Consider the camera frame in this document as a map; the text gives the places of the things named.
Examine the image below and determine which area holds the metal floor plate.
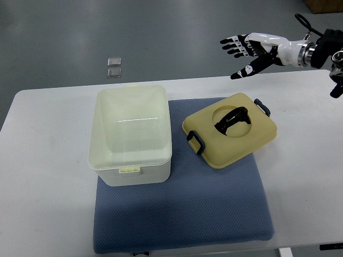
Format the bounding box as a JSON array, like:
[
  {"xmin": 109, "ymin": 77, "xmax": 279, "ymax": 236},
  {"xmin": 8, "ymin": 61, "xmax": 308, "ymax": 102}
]
[
  {"xmin": 107, "ymin": 57, "xmax": 122, "ymax": 67},
  {"xmin": 107, "ymin": 67, "xmax": 122, "ymax": 78}
]

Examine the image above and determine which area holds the white storage box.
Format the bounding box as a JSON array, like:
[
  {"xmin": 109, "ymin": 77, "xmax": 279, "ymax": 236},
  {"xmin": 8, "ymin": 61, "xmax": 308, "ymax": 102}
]
[{"xmin": 88, "ymin": 85, "xmax": 172, "ymax": 186}]

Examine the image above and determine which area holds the black table control panel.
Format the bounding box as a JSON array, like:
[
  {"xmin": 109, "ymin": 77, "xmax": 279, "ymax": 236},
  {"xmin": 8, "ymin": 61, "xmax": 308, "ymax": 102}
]
[{"xmin": 319, "ymin": 243, "xmax": 343, "ymax": 251}]

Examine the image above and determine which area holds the white table leg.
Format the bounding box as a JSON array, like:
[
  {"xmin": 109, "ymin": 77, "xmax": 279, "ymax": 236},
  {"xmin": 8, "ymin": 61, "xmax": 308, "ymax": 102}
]
[{"xmin": 278, "ymin": 247, "xmax": 293, "ymax": 257}]

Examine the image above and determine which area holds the yellow box lid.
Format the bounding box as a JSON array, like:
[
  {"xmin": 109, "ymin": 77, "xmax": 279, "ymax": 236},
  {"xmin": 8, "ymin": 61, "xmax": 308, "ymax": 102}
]
[{"xmin": 182, "ymin": 93, "xmax": 277, "ymax": 169}]

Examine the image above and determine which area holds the upper metal floor plate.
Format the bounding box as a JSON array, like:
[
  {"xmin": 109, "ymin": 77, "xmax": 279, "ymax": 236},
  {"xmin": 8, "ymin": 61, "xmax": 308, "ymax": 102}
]
[{"xmin": 107, "ymin": 57, "xmax": 122, "ymax": 67}]

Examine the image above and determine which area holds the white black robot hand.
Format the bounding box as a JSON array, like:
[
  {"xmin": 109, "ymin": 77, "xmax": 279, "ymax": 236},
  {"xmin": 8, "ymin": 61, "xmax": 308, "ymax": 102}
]
[{"xmin": 220, "ymin": 33, "xmax": 315, "ymax": 80}]

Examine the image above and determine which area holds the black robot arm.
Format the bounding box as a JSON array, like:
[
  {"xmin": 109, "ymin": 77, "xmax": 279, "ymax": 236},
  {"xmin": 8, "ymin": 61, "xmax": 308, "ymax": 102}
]
[{"xmin": 294, "ymin": 13, "xmax": 342, "ymax": 99}]

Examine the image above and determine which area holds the brown cardboard box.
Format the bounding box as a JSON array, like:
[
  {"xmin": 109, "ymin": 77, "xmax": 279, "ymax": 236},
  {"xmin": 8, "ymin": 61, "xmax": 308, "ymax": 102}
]
[{"xmin": 304, "ymin": 0, "xmax": 342, "ymax": 14}]

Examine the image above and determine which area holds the blue padded mat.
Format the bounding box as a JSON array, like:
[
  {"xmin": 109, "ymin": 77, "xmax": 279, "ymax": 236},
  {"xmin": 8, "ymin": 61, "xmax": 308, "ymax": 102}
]
[{"xmin": 93, "ymin": 98, "xmax": 274, "ymax": 254}]

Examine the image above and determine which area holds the lower metal floor plate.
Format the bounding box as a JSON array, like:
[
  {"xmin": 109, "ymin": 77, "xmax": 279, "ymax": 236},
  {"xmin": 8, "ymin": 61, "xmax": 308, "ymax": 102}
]
[{"xmin": 107, "ymin": 67, "xmax": 122, "ymax": 78}]

